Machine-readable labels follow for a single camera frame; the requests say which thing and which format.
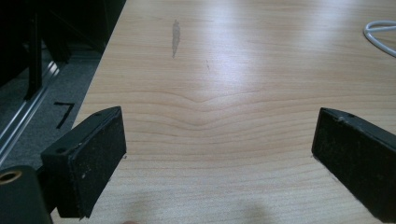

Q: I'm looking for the metal floor rail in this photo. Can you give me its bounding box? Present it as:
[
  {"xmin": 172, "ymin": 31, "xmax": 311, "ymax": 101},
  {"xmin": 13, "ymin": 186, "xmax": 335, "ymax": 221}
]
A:
[{"xmin": 0, "ymin": 60, "xmax": 61, "ymax": 166}]

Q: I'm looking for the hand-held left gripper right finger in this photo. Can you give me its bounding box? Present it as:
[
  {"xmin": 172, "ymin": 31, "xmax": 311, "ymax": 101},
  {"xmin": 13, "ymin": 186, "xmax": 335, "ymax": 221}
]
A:
[{"xmin": 311, "ymin": 106, "xmax": 396, "ymax": 224}]

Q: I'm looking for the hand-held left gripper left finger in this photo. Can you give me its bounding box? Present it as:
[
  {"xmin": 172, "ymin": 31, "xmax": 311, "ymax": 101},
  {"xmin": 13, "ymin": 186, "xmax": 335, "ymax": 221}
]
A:
[{"xmin": 40, "ymin": 105, "xmax": 128, "ymax": 219}]

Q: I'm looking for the black metal stand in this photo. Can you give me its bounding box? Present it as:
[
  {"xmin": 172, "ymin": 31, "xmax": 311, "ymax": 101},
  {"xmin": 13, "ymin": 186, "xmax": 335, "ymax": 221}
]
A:
[{"xmin": 23, "ymin": 8, "xmax": 45, "ymax": 101}]

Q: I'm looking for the white wire display rack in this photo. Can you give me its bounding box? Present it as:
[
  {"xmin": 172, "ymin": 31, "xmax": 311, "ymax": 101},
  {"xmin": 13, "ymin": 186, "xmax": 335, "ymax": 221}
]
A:
[{"xmin": 362, "ymin": 20, "xmax": 396, "ymax": 59}]

